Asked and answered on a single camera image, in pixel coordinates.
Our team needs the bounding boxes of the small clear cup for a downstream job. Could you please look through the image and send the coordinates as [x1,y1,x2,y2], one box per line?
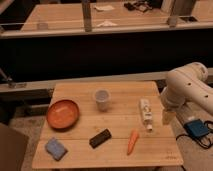
[37,21,48,30]

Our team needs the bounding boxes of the small wooden table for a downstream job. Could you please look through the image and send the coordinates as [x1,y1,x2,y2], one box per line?
[32,81,183,169]

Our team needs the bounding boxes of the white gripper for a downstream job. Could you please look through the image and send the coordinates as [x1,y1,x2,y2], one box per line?
[160,87,182,125]

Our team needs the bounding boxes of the black rectangular block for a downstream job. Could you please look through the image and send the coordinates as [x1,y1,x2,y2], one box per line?
[89,129,112,148]

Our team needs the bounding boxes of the white ceramic cup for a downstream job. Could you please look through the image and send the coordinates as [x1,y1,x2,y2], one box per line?
[94,89,110,111]

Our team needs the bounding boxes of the blue box with cables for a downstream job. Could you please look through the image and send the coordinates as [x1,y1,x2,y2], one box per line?
[175,116,213,150]

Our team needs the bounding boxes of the white paper sheet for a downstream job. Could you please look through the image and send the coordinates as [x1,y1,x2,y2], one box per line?
[94,5,115,11]

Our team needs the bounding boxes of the black items on bench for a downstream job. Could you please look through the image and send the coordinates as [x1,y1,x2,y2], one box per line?
[124,0,153,13]

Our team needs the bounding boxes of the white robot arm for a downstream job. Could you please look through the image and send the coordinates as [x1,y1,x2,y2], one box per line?
[160,62,213,125]

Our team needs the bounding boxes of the crumpled white paper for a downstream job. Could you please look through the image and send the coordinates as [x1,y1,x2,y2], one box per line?
[97,20,117,27]

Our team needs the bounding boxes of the orange carrot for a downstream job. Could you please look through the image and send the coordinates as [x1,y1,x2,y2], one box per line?
[127,130,139,155]

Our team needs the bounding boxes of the white tube bottle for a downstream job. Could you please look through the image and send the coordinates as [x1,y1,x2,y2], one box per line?
[139,99,153,131]

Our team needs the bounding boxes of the orange bowl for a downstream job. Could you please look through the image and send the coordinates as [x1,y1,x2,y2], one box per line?
[46,100,80,129]

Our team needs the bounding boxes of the blue sponge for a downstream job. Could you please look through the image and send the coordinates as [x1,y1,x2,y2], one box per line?
[45,138,68,161]

